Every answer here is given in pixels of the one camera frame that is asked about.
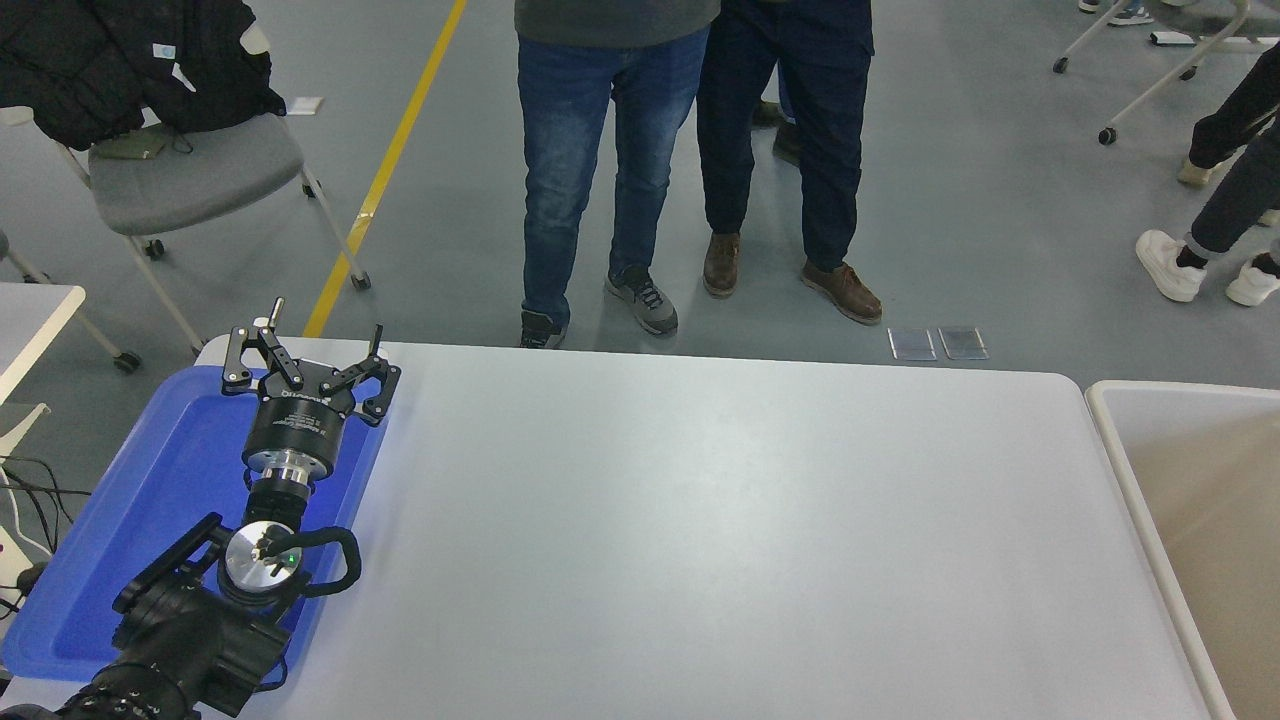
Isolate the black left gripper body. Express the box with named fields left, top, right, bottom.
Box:
left=243, top=358, right=358, bottom=464

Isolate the blue plastic tray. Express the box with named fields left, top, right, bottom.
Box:
left=0, top=365, right=390, bottom=687

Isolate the grey wheeled chair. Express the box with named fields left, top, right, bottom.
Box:
left=0, top=25, right=372, bottom=358

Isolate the white side table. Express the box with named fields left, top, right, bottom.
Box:
left=0, top=283, right=87, bottom=461

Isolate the olive green pouch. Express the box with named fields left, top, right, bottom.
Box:
left=98, top=130, right=173, bottom=161

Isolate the white power strip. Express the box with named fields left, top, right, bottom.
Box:
left=0, top=525, right=31, bottom=606

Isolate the person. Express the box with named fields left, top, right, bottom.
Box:
left=1078, top=0, right=1156, bottom=27
left=514, top=0, right=721, bottom=351
left=1177, top=45, right=1280, bottom=191
left=697, top=0, right=884, bottom=326
left=1135, top=125, right=1280, bottom=307

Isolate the black jacket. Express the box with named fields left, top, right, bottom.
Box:
left=0, top=0, right=288, bottom=153

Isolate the large pale bin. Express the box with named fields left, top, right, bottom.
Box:
left=1084, top=380, right=1280, bottom=720

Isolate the white frame leg with caster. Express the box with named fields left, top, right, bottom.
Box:
left=0, top=232, right=142, bottom=374

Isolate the black cable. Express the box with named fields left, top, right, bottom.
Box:
left=0, top=455, right=93, bottom=621

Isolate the white wheeled chair frame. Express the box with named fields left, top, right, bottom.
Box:
left=1052, top=0, right=1280, bottom=147

